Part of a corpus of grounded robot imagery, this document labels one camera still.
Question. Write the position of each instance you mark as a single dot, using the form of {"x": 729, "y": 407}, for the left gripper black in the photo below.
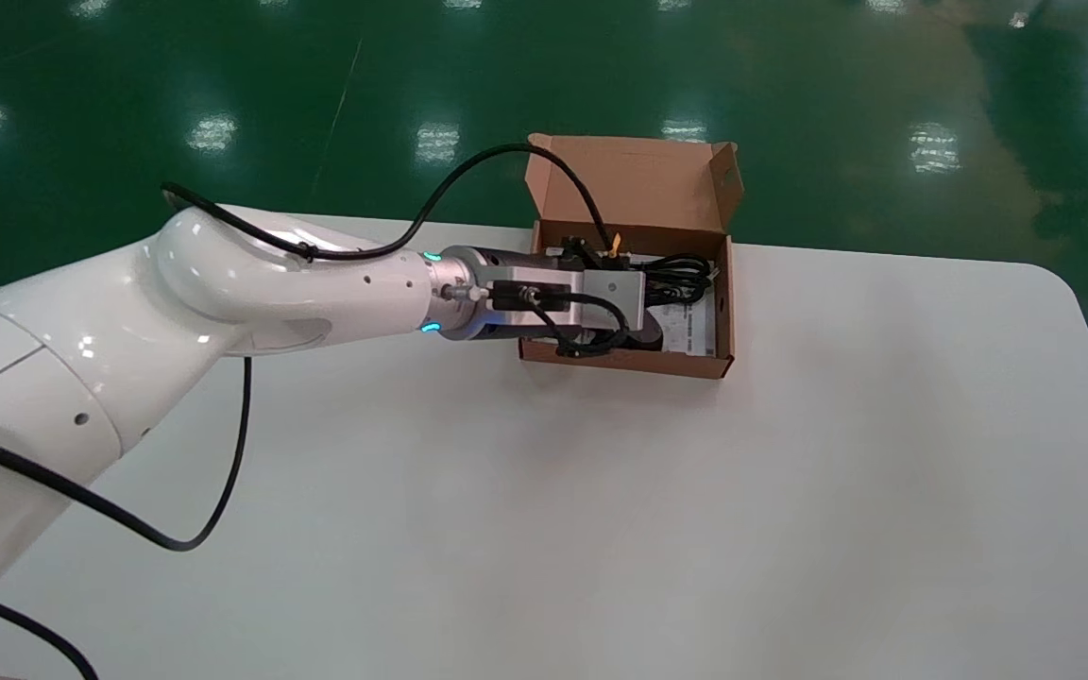
{"x": 497, "y": 260}

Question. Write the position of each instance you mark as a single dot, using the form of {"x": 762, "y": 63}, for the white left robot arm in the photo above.
{"x": 176, "y": 302}

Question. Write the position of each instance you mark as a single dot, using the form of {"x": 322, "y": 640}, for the brown cardboard storage box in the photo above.
{"x": 638, "y": 184}

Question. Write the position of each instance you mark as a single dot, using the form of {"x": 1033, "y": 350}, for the white printed instruction sheet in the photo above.
{"x": 690, "y": 326}

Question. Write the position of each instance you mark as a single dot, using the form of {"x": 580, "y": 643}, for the left wrist grey camera box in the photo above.
{"x": 591, "y": 288}

